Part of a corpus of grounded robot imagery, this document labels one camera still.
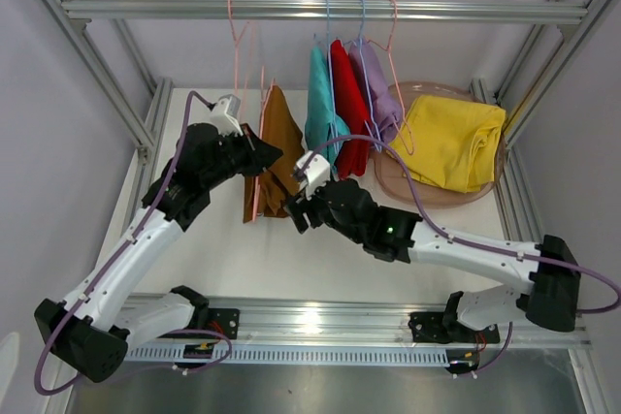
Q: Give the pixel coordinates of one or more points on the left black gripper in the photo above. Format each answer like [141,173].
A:
[260,154]

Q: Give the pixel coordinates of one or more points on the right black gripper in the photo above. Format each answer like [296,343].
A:
[298,206]

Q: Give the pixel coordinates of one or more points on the pink hanger of yellow trousers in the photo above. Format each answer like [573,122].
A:
[249,29]

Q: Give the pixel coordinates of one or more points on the yellow trousers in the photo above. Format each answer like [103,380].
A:
[450,143]

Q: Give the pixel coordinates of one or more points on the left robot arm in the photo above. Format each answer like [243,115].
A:
[88,330]

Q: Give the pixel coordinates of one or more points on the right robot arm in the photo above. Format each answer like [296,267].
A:
[537,281]

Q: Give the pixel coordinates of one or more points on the teal trousers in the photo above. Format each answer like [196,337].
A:
[322,123]

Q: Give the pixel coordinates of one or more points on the red trousers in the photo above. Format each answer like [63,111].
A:
[354,154]

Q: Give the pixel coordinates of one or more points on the blue hanger of red trousers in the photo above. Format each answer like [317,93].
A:
[366,89]

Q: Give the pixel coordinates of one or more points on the blue hanger of teal trousers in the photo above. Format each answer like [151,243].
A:
[332,84]

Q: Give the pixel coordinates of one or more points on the purple trousers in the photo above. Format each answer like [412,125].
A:
[387,111]

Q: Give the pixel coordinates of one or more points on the empty pink hanger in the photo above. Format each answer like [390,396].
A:
[398,84]

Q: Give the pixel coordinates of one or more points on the pink translucent plastic basket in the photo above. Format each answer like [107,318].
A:
[392,180]

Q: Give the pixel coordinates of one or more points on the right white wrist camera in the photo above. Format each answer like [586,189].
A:
[312,171]

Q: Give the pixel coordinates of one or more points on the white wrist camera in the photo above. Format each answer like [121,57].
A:
[312,171]
[224,115]

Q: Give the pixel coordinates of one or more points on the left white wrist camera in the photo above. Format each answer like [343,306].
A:
[224,115]

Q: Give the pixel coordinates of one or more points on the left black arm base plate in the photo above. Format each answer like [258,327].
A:
[221,320]

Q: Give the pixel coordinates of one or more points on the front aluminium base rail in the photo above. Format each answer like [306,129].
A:
[286,322]

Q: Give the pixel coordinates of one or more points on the white slotted cable duct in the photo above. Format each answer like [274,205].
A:
[180,353]

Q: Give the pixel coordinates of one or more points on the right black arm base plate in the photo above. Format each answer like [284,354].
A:
[435,327]

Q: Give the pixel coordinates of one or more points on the aluminium hanging rail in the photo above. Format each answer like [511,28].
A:
[541,13]

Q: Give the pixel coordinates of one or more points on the aluminium frame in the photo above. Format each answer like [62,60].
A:
[224,258]

